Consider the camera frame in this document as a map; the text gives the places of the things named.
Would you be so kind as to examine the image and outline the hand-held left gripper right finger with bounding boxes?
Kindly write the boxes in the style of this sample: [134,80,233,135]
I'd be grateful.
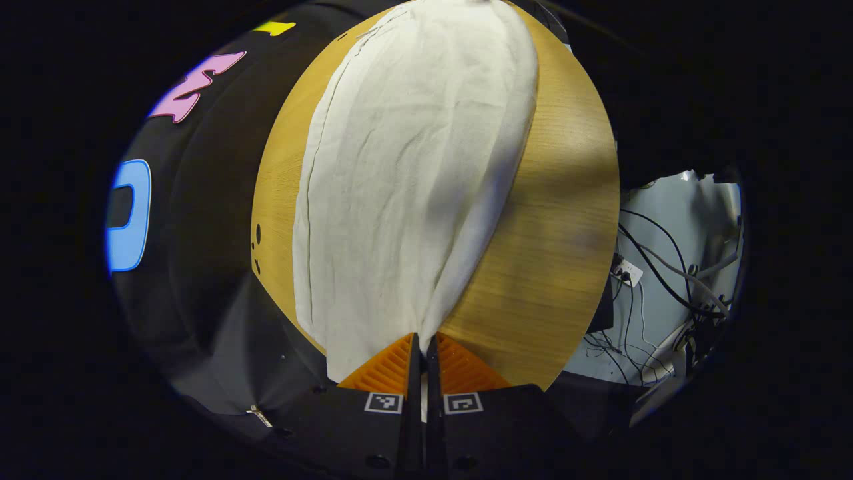
[426,333,600,480]

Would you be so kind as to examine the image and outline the black backdrop cloth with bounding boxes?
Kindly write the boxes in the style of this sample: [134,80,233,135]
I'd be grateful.
[105,0,570,444]

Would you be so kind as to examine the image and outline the tangle of black floor cables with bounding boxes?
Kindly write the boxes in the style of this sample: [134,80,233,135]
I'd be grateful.
[585,207,740,377]

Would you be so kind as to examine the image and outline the white jeans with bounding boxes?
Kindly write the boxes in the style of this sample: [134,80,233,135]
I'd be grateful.
[292,0,540,384]

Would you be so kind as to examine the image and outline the white power strip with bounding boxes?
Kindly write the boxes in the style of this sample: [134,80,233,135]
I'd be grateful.
[611,258,645,288]

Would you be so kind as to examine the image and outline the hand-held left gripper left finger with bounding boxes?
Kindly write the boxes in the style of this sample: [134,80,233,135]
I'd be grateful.
[267,332,423,480]

